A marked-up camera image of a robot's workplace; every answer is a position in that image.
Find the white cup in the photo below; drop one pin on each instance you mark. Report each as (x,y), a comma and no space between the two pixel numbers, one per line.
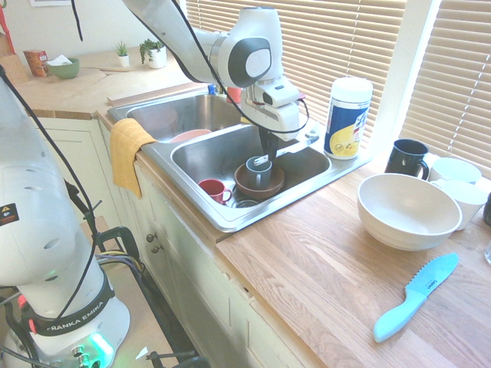
(470,203)
(454,170)

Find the crumpled white paper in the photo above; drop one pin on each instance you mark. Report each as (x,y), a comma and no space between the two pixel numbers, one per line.
(59,60)

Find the stainless steel double sink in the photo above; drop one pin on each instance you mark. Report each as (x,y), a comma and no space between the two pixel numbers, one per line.
(215,153)

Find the red mug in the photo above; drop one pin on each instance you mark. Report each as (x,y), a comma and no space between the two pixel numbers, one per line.
(213,189)

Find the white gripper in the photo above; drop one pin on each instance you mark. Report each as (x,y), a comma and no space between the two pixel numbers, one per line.
(280,120)

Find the black mug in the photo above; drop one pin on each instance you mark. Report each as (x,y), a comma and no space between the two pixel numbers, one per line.
(403,159)

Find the green bowl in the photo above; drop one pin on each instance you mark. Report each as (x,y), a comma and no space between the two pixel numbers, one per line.
(63,71)

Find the black C-clamp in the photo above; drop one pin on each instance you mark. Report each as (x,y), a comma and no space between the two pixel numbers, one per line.
(122,232)

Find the orange cardboard box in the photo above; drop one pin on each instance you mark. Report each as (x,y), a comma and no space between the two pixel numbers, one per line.
(33,61)

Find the large cream bowl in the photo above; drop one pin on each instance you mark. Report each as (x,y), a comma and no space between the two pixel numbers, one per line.
(406,214)

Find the blue bottle cap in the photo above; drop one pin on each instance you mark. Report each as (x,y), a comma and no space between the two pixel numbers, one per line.
(213,90)

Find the metal sink drain strainer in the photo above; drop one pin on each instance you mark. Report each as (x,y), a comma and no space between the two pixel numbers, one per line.
(243,203)

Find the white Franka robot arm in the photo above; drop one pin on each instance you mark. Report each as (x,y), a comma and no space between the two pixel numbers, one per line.
(38,230)

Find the grey mug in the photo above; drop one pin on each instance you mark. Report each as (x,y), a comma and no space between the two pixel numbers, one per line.
(258,177)

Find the yellow dish towel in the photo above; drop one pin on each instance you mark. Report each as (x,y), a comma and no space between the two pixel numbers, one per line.
(124,153)

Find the bronze cabinet knob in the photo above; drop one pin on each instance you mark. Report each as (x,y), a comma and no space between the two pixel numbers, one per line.
(151,237)
(156,249)

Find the red plastic object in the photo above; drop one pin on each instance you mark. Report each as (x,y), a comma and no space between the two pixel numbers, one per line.
(4,23)

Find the pink plate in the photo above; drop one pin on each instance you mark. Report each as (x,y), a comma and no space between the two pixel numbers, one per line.
(190,135)

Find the white sink hole cap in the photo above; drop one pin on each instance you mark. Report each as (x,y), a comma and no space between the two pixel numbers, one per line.
(314,132)

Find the brown bowl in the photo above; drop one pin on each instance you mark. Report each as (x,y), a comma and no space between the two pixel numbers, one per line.
(249,190)

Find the wide wooden window blind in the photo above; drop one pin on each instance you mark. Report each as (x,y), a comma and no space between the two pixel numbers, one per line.
(337,46)

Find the small spiky potted plant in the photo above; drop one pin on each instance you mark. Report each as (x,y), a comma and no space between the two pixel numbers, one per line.
(122,57)

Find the disinfecting wipes canister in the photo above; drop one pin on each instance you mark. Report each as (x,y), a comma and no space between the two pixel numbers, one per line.
(347,122)

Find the light blue serrated knife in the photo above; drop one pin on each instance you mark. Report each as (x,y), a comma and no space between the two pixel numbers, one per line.
(395,322)

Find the narrow wooden window blind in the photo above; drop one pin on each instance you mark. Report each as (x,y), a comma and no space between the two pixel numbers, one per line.
(456,76)

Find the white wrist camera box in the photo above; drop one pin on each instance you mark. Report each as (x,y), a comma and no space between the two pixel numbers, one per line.
(281,96)

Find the trailing plant in white pot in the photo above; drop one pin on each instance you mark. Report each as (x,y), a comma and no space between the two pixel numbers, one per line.
(156,57)

